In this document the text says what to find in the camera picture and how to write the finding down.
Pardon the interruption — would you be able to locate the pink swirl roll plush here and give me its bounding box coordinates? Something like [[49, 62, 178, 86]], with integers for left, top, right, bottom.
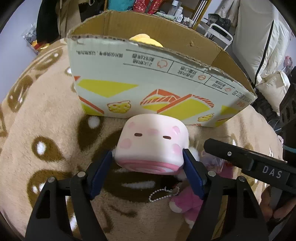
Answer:
[[114, 114, 189, 175]]

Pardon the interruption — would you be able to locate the yellow dog plush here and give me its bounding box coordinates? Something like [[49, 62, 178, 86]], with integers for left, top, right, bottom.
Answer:
[[129, 34, 163, 48]]

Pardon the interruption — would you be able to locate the pink plush toy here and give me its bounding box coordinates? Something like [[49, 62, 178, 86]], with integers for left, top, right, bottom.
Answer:
[[169, 186, 203, 229]]

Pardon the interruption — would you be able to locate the person's hand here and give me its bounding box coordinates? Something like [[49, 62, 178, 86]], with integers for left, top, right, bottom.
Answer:
[[259, 186, 295, 222]]

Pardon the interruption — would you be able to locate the beige brown patterned blanket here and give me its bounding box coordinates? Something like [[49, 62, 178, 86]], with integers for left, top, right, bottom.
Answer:
[[0, 38, 284, 241]]

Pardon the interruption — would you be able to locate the white folded mattress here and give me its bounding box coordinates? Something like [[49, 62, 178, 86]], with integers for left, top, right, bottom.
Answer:
[[232, 1, 292, 113]]

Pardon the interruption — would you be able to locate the white rolling cart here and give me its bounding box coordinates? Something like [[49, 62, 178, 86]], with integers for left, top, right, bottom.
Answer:
[[200, 14, 233, 51]]

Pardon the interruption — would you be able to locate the open cardboard box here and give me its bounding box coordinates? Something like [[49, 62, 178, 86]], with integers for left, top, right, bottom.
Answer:
[[67, 11, 256, 127]]

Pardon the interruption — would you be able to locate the wooden shelf unit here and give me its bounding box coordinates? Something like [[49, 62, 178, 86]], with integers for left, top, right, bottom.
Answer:
[[104, 1, 211, 30]]

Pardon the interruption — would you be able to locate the red patterned bag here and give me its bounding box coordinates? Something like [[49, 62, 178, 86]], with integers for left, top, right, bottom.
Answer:
[[133, 0, 164, 14]]

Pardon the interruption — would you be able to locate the plastic bag with toys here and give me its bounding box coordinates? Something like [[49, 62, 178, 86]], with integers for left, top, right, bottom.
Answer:
[[21, 23, 50, 54]]

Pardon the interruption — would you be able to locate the teal bag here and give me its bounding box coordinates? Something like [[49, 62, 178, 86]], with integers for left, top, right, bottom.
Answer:
[[108, 0, 135, 11]]

